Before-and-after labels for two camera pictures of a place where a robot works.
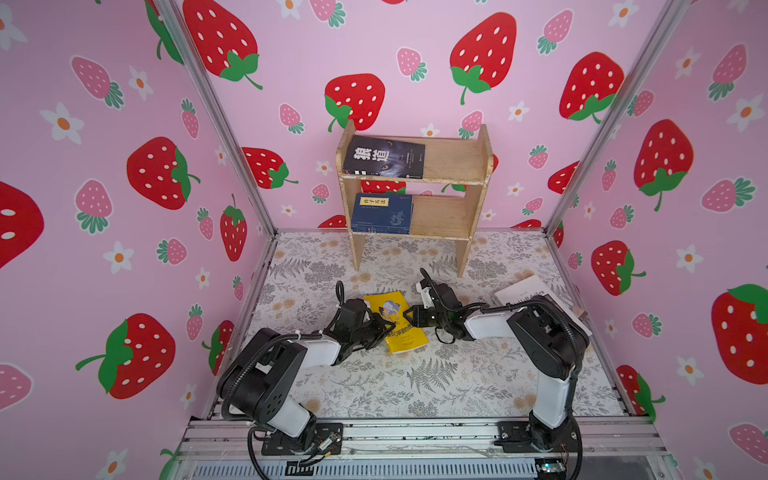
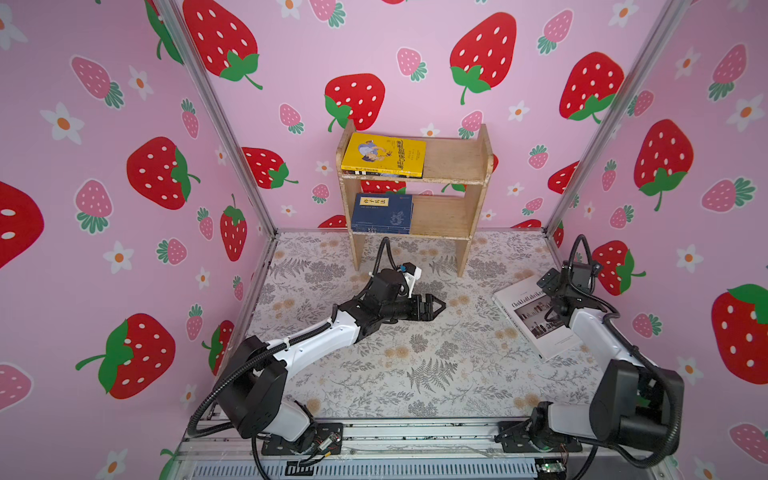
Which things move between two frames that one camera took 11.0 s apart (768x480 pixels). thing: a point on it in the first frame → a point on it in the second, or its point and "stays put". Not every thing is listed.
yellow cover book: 404,336 → 375,155
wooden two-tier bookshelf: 448,162 stays put
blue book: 382,214 stays put
